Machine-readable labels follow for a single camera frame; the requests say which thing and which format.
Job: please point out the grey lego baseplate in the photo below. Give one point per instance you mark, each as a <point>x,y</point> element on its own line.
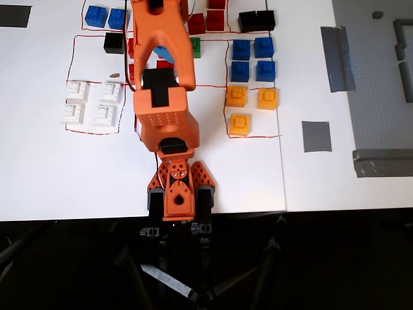
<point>371,97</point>

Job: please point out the black tripod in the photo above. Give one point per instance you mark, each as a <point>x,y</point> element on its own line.
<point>201,298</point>

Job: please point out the red stacked lego block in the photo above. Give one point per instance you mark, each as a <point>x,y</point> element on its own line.
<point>164,64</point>
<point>130,48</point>
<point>217,4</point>
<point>215,20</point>
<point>197,24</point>
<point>131,73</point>

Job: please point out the grey lego brick wall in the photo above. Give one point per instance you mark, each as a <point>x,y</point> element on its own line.
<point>406,82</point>
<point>400,35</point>

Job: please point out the small grey lego piece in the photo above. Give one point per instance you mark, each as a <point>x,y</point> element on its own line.
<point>377,14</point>

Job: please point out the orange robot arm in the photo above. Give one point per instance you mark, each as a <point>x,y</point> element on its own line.
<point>167,119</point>

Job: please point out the grey tape square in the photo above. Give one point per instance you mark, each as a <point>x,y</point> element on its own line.
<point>317,136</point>

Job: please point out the small brown crumb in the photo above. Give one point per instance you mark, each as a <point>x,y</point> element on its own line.
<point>114,75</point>

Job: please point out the white stacked lego block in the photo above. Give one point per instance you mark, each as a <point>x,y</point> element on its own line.
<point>73,113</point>
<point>104,114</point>
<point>77,90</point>
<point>111,92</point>

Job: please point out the yellow stacked lego block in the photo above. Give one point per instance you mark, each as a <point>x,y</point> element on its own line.
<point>236,96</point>
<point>267,98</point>
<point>240,124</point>

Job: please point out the green stacked lego block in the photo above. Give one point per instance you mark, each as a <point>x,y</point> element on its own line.
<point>196,46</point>

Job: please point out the blue stacked lego block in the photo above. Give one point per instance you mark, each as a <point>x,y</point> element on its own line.
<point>241,49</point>
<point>116,18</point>
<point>240,71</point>
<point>266,70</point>
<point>264,47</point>
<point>95,17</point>

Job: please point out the grey black table clamp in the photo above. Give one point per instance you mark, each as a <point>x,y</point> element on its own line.
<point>205,200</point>
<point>156,206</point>

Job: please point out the grey tape wrap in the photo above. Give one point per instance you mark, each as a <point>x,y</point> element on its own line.
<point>164,279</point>

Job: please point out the black lego block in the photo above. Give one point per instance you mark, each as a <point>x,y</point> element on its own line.
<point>114,43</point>
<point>266,20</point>
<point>247,21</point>

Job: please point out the dark grey tape rectangle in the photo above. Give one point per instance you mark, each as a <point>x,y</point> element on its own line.
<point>14,16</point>

